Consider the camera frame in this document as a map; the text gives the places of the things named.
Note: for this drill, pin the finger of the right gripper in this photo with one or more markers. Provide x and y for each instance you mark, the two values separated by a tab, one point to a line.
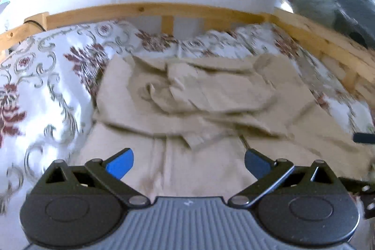
364	138

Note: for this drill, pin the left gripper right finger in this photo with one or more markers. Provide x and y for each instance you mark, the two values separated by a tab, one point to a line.
271	174

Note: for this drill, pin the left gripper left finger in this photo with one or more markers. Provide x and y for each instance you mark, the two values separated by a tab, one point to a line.
96	184

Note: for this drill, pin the beige large garment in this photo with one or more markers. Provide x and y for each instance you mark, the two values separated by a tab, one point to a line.
189	123

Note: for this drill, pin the floral white bed cover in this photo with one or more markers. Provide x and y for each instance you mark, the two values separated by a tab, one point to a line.
49	86

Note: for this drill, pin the wooden bed frame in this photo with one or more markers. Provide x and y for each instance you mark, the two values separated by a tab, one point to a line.
350	62

